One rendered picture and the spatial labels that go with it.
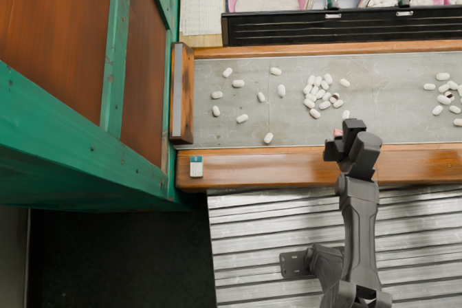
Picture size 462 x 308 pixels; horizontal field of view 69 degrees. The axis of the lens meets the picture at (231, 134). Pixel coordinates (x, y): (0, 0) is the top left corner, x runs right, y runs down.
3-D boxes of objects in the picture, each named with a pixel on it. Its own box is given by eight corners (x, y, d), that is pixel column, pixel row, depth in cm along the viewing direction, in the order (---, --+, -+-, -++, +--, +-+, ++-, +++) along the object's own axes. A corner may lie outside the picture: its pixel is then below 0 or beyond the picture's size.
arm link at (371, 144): (348, 127, 78) (353, 157, 68) (385, 136, 77) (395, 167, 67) (332, 166, 85) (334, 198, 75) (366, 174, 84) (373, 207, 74)
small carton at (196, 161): (203, 177, 99) (202, 176, 97) (190, 177, 99) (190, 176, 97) (203, 157, 100) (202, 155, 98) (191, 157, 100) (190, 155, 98)
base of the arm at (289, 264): (281, 255, 94) (284, 282, 92) (353, 247, 94) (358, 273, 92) (278, 252, 101) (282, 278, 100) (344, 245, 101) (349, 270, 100)
